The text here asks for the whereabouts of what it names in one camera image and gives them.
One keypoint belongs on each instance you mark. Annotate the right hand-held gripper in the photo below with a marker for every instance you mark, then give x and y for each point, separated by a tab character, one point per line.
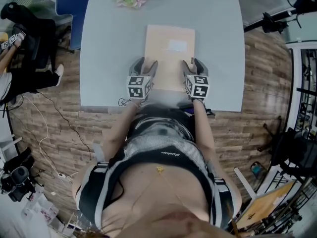
198	87

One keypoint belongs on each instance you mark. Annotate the person's right forearm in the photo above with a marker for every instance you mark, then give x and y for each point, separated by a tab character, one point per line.
201	128

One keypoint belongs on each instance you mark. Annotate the metal storage shelf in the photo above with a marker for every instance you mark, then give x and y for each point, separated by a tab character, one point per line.
307	95

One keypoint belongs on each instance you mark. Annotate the wooden board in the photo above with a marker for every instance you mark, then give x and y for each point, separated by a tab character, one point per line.
267	204

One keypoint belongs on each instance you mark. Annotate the person's left forearm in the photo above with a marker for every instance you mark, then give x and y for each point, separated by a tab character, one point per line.
121	130

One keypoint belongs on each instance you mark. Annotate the beige cardboard box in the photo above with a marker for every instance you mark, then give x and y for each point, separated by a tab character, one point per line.
158	66

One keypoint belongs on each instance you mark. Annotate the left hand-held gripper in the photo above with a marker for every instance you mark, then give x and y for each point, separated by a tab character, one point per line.
138	85

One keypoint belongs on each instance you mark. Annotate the white power strip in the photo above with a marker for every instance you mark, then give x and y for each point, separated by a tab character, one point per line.
62	175

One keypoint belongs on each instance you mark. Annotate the blue chair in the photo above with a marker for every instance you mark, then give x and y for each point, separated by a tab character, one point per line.
74	4

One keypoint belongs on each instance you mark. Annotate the grey table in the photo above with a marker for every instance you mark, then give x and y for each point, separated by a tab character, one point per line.
111	58

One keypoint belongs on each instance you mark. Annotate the person's body in grey top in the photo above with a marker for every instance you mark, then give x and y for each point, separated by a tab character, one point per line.
161	145

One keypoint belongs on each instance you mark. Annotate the black coat rack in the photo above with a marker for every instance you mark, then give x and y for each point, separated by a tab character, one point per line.
272	21

